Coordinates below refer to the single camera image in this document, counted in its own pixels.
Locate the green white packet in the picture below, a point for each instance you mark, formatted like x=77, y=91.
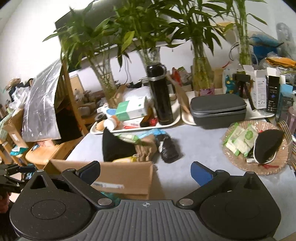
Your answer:
x=127, y=138

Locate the brown cardboard box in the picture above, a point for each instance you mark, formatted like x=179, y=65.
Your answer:
x=129, y=176

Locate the black carton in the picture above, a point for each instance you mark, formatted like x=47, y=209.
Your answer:
x=272, y=95

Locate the white carton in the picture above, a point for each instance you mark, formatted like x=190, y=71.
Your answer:
x=259, y=92

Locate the woven basket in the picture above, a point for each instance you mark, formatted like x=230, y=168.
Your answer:
x=266, y=168

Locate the dark glass jar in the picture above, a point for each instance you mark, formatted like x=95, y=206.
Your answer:
x=100, y=116

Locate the green bamboo plant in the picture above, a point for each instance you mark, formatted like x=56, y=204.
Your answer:
x=198, y=23
x=240, y=14
x=143, y=23
x=76, y=39

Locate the black cloth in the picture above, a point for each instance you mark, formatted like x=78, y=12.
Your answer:
x=113, y=146

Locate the brown burlap pouch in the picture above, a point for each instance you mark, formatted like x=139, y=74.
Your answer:
x=145, y=150

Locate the white plastic bag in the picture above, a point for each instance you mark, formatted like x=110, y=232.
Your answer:
x=136, y=92

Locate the blue packet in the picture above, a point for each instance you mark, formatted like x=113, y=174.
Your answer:
x=157, y=133

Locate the brown paper bag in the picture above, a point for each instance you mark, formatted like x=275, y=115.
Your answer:
x=118, y=95
x=180, y=92

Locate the black plastic bundle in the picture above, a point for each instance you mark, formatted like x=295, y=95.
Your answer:
x=167, y=148

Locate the white green wipes pack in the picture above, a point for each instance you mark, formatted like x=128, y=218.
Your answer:
x=248, y=136
x=232, y=136

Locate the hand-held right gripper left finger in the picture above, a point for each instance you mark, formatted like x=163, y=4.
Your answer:
x=89, y=171

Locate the green white box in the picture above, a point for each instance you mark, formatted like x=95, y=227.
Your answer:
x=131, y=107

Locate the yellow packet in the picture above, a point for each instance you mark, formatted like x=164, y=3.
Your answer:
x=126, y=160

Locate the white red box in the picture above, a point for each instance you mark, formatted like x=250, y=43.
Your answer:
x=131, y=124

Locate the wooden chair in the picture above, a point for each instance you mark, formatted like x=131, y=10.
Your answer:
x=44, y=153

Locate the yellow cloth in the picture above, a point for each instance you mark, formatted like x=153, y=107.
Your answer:
x=281, y=61

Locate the clear plastic sheet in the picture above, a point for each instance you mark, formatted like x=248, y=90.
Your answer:
x=39, y=104

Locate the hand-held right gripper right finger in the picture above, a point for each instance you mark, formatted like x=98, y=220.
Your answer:
x=201, y=175

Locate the white tray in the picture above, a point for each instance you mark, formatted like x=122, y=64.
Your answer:
x=186, y=115
x=166, y=124

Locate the small black tripod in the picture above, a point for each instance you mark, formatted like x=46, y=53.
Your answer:
x=242, y=85

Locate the red snack packet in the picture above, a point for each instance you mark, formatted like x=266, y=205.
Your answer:
x=175, y=75

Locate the cluttered wooden shelf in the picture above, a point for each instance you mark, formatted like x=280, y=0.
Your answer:
x=9, y=148

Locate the glass vase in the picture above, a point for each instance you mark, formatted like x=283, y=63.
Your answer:
x=203, y=74
x=149, y=55
x=245, y=51
x=105, y=78

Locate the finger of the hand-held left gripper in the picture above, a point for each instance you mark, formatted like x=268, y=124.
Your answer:
x=9, y=185
x=16, y=169

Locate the blue carton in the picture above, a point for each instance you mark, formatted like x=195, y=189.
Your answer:
x=285, y=97

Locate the black thermos bottle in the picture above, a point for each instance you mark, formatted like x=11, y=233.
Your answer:
x=160, y=97

